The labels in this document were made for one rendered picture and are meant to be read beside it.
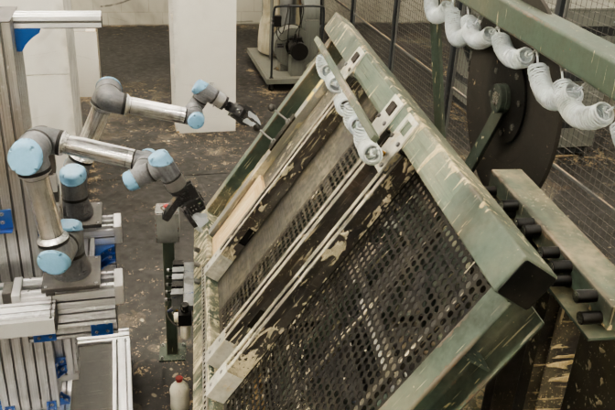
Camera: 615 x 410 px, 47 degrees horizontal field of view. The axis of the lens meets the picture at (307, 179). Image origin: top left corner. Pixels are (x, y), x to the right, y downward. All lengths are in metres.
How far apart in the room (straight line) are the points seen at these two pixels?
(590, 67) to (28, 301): 2.22
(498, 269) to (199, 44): 5.56
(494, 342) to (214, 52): 5.52
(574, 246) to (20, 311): 2.07
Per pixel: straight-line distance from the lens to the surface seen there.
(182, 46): 6.85
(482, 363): 1.67
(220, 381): 2.54
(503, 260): 1.55
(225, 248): 3.12
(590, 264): 1.81
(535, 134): 2.50
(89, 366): 3.89
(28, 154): 2.63
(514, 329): 1.67
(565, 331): 1.84
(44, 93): 5.42
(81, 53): 8.07
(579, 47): 2.15
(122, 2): 11.23
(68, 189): 3.38
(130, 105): 3.24
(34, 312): 3.01
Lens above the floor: 2.67
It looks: 26 degrees down
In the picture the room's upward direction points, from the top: 3 degrees clockwise
